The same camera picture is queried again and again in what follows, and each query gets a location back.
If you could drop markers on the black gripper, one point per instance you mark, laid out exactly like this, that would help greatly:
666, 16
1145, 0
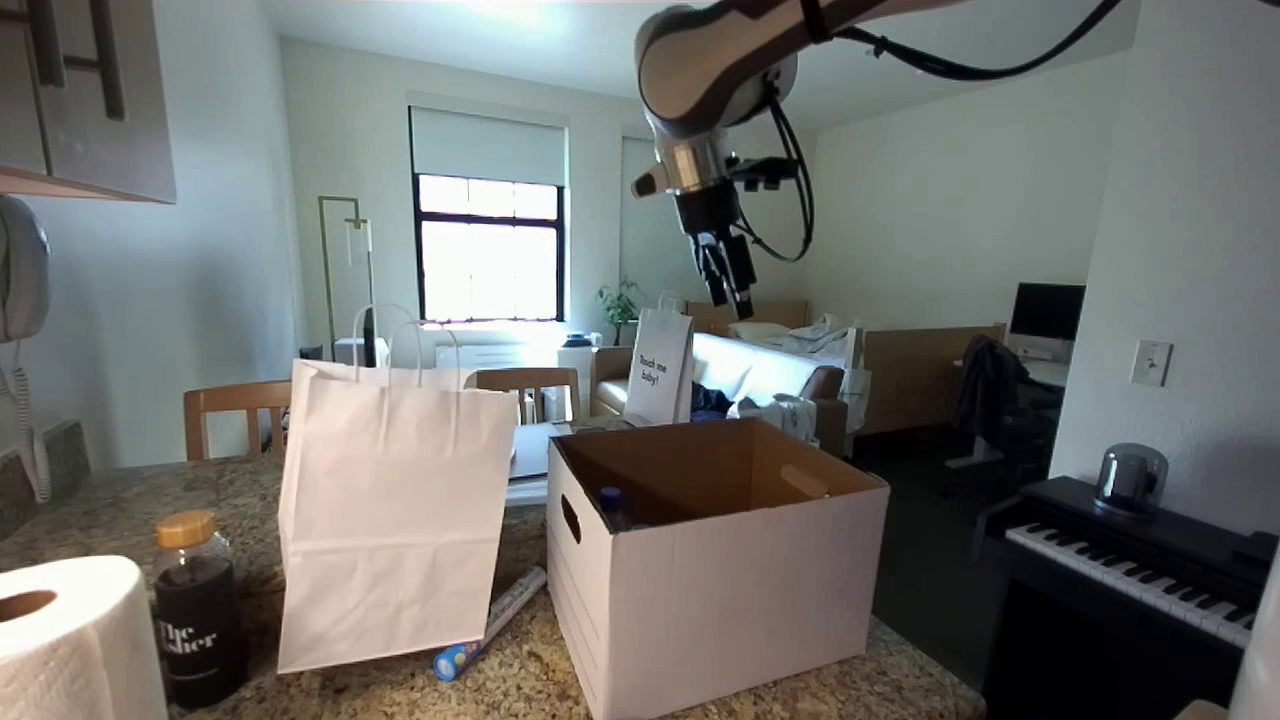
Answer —
712, 224

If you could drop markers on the white cardboard box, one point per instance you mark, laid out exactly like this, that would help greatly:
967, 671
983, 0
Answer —
721, 603

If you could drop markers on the closed roller blind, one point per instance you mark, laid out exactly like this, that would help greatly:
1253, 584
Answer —
653, 253

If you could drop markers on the small white printed bag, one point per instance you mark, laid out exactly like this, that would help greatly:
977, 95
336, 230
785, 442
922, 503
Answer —
663, 374

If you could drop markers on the green potted plant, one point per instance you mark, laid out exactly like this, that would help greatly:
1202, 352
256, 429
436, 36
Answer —
618, 314

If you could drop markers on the wooden chair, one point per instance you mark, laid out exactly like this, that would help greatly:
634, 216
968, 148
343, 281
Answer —
200, 423
525, 383

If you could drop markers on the bed with white bedding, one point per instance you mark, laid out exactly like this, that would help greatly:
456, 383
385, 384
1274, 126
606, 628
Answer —
934, 383

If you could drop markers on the white radiator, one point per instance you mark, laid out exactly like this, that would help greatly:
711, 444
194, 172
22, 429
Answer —
507, 358

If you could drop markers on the black framed window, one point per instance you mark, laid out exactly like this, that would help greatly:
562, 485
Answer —
484, 265

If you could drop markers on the half open roller blind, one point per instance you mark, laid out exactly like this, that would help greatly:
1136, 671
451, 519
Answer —
484, 146

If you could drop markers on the black office chair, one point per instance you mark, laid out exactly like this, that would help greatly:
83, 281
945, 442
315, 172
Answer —
1001, 401

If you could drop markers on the computer monitor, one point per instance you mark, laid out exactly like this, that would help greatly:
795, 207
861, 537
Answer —
1046, 314

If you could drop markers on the metal floor lamp stand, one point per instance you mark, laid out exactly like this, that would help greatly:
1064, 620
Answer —
347, 265

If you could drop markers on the white paper bag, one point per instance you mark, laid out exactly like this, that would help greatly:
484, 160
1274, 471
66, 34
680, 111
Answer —
385, 532

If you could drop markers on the silver round pot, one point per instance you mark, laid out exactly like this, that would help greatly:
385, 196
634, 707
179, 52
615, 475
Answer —
1131, 479

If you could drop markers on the black digital piano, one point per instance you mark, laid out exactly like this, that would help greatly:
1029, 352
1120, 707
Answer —
1133, 584

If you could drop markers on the dark jar with cork lid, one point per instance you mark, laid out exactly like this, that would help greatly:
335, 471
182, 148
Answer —
200, 624

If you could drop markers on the white paper towel roll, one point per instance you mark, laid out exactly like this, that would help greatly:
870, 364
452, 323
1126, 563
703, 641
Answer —
83, 653

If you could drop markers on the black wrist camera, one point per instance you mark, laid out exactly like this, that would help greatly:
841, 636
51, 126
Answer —
760, 168

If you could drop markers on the wooden wall cabinet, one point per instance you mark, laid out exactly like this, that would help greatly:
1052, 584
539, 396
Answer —
120, 132

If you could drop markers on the white wall dispenser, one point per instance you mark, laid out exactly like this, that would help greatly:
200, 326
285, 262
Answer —
22, 272

